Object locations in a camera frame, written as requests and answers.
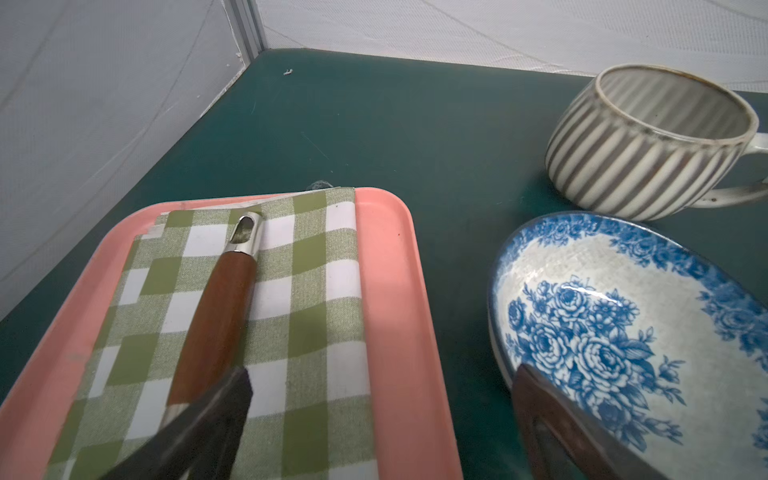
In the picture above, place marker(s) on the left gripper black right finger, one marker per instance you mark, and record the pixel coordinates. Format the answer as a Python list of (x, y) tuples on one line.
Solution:
[(561, 441)]

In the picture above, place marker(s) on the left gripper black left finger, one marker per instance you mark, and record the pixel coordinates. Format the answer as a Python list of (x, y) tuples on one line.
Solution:
[(202, 442)]

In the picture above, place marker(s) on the green white checkered cloth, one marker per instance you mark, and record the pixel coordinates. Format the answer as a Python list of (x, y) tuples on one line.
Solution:
[(303, 344)]

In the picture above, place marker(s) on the blue floral ceramic bowl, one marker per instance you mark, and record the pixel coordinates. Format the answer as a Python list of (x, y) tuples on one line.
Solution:
[(657, 344)]

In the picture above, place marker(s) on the pink plastic tray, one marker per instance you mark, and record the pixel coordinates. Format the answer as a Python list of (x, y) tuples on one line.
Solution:
[(414, 435)]

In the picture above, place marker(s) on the striped ceramic mug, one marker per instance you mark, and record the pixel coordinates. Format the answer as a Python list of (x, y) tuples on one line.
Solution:
[(643, 142)]

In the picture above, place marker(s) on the wooden handled utensil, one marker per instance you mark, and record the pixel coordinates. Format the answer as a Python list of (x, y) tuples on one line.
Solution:
[(214, 334)]

